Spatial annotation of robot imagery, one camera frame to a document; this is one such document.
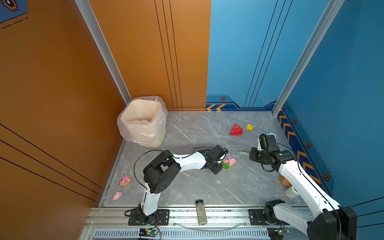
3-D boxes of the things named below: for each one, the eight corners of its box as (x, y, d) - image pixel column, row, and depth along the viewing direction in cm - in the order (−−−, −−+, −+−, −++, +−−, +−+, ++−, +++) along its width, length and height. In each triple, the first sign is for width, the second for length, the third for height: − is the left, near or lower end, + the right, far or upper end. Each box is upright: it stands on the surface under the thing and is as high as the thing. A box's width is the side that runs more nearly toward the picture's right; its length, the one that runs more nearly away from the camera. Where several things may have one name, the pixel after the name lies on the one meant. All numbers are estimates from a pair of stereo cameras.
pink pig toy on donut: (119, 185, 86) (117, 183, 83) (122, 177, 89) (120, 175, 86) (129, 185, 86) (127, 183, 83) (131, 177, 89) (129, 175, 86)
